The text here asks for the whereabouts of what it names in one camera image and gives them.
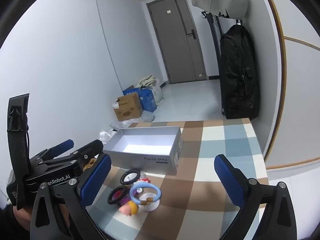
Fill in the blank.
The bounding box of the blue ring bracelet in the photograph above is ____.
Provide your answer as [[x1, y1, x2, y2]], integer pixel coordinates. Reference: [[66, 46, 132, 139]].
[[129, 182, 162, 205]]

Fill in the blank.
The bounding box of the grey cardboard box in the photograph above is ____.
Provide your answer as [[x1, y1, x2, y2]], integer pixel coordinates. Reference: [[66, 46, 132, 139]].
[[102, 127, 183, 176]]

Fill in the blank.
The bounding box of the person's left forearm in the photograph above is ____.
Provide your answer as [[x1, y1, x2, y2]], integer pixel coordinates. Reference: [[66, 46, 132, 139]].
[[0, 205, 16, 240]]

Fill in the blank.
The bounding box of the brown cardboard box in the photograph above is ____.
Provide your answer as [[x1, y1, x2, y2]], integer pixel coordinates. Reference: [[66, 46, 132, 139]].
[[112, 92, 143, 122]]

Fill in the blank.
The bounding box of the blue cardboard box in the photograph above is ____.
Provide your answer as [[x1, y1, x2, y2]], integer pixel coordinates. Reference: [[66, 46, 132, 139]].
[[122, 85, 157, 112]]

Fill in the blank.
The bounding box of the black hanging bag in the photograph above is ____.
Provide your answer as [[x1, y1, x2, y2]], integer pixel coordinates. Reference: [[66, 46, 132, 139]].
[[219, 24, 260, 120]]

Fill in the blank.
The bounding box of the white sack with cloth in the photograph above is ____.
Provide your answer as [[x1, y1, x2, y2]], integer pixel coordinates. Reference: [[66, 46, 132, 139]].
[[136, 75, 164, 105]]

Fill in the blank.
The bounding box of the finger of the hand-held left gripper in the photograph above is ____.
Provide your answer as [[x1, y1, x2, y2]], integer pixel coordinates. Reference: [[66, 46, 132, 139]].
[[37, 139, 75, 161], [50, 139, 104, 172]]

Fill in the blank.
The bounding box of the white panel with wooden trim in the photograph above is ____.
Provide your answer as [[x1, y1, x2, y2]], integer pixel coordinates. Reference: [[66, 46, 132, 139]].
[[259, 0, 320, 188]]

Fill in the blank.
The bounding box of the black coat rack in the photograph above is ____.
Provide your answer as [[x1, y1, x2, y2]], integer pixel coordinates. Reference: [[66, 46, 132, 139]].
[[201, 10, 244, 80]]

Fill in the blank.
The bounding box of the white round disc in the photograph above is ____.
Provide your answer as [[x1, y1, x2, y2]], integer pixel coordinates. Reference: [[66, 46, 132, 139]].
[[138, 192, 159, 212]]

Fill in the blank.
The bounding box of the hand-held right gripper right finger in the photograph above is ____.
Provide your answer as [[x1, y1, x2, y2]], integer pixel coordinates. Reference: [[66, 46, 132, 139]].
[[214, 154, 298, 240]]

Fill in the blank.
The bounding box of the crumpled clear plastic bag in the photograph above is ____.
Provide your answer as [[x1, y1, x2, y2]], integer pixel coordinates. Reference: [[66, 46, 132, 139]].
[[99, 129, 116, 142]]

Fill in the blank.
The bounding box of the white plastic bag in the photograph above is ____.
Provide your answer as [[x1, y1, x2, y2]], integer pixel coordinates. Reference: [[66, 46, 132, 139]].
[[109, 111, 155, 131]]

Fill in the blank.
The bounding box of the white charm purple bracelet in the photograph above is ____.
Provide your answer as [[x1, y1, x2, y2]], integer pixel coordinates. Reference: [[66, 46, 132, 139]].
[[129, 187, 143, 200]]

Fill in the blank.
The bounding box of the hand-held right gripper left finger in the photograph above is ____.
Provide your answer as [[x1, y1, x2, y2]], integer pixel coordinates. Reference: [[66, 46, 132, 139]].
[[30, 154, 112, 240]]

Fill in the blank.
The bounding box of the checkered tablecloth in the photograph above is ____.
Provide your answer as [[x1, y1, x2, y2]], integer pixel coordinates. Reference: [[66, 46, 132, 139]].
[[85, 118, 269, 240]]

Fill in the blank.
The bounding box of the brown beaded bracelet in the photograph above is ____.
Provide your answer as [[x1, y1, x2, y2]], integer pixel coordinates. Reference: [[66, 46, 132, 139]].
[[84, 158, 98, 172]]

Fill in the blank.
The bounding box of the black pink beaded bracelet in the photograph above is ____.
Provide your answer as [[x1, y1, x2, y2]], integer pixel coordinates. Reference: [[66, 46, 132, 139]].
[[107, 185, 130, 205]]

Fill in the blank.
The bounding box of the person's left hand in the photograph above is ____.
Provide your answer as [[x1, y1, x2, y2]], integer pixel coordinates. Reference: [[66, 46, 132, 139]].
[[12, 204, 33, 230]]

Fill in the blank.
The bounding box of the grey door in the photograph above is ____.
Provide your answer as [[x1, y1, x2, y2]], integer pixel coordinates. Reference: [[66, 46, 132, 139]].
[[146, 0, 208, 85]]

